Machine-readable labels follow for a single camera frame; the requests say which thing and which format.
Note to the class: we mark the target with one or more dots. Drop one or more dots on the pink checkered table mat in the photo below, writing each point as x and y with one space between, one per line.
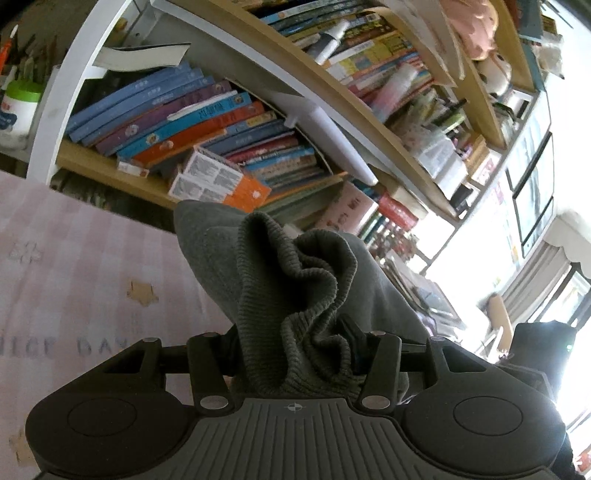
79 284

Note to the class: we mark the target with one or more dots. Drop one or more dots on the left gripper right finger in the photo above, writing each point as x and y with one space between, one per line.
377 356

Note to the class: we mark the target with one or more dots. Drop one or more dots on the white paper sheet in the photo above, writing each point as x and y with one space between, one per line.
314 122

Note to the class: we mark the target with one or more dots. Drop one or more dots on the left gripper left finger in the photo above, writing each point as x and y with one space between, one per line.
211 358

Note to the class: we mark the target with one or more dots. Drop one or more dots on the small white box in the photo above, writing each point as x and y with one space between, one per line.
133 170

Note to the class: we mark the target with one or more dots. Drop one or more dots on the grey fleece sweater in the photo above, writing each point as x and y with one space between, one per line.
302 307

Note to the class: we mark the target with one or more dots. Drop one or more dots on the white jar green lid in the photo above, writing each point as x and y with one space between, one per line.
18 108

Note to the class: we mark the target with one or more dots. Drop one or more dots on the red orange pen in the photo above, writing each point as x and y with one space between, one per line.
7 46

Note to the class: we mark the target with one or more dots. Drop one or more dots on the row of leaning books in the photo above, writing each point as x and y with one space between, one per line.
152 120

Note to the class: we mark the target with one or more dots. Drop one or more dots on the orange white box lower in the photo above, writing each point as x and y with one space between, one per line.
209 186

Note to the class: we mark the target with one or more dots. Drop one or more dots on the white wooden bookshelf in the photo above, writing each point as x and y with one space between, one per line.
234 44

